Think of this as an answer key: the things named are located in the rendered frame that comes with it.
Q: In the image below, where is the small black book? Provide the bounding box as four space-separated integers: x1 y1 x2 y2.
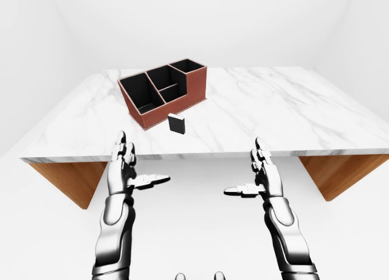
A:
167 113 187 135

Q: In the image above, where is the red-brown desk caddy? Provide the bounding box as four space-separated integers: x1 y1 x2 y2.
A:
117 58 208 131

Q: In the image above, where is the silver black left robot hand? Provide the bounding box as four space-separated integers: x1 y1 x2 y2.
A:
106 130 171 197

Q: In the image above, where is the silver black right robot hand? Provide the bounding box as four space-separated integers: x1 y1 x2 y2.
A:
223 136 284 199

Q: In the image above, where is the wooden table leg panel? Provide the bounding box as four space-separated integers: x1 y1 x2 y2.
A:
27 162 109 210
298 154 389 202

